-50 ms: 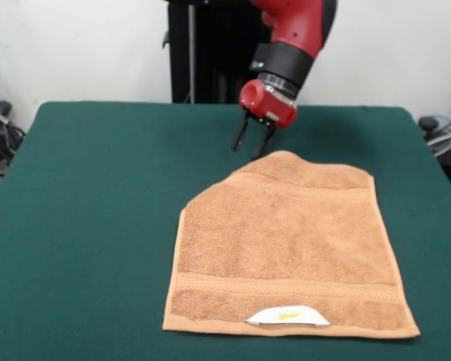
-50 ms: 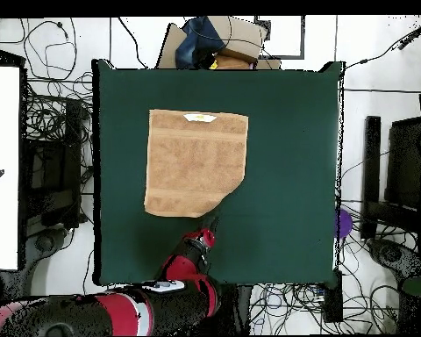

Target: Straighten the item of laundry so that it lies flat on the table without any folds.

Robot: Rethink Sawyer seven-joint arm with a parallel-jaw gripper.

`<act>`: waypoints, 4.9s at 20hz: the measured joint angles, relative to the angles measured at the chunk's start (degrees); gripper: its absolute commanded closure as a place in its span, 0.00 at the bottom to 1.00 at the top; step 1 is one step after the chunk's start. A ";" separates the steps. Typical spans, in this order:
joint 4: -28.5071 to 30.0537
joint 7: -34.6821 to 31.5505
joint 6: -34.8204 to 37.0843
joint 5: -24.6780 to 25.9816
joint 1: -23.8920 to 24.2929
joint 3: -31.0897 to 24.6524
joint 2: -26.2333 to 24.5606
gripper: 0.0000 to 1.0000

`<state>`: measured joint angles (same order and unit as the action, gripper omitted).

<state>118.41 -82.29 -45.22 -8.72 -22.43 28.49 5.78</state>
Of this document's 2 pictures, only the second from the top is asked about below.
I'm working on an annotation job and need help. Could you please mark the tan terry towel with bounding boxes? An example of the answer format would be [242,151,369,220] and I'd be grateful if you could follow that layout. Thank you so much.
[143,109,250,219]

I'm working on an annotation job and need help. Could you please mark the dark green table cloth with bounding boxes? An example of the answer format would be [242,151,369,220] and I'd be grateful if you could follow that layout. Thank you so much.
[91,58,346,287]

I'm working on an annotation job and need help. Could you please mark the purple round object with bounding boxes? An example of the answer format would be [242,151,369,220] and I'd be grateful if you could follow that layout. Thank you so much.
[333,208,354,240]

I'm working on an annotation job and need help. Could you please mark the black power strip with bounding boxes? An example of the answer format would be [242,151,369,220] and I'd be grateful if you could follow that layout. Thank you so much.
[323,269,344,324]

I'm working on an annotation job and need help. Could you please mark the black metal rack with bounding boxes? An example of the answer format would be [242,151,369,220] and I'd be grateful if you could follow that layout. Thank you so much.
[20,97,83,229]

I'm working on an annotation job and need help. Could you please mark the grey stand base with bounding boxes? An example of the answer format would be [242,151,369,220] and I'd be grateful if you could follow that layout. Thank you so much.
[26,226,69,261]
[367,237,421,279]

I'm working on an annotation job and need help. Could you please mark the black upright bar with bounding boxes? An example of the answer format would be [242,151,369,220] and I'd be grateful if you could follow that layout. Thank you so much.
[360,115,382,242]

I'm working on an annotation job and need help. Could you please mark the dark blue garment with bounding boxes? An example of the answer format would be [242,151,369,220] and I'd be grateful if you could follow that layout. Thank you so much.
[175,16,228,69]

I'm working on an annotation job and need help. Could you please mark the brown cardboard box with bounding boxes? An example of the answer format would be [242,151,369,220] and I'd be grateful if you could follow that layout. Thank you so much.
[155,15,282,70]

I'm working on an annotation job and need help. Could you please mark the black panel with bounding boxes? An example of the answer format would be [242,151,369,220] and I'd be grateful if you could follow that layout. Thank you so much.
[384,117,421,212]

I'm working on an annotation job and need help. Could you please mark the white board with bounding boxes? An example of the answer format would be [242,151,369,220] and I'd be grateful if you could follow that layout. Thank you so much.
[0,65,21,271]

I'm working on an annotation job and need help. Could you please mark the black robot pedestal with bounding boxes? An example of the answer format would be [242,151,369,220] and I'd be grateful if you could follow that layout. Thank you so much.
[217,284,254,336]

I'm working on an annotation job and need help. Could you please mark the tangled black floor cables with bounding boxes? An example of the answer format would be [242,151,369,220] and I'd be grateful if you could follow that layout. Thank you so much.
[20,18,94,141]
[250,280,401,335]

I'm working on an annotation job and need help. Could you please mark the black square floor frame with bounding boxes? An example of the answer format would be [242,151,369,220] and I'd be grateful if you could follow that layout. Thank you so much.
[253,15,306,60]

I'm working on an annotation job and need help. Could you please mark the black cable with plug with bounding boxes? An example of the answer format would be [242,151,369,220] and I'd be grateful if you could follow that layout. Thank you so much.
[345,15,421,69]

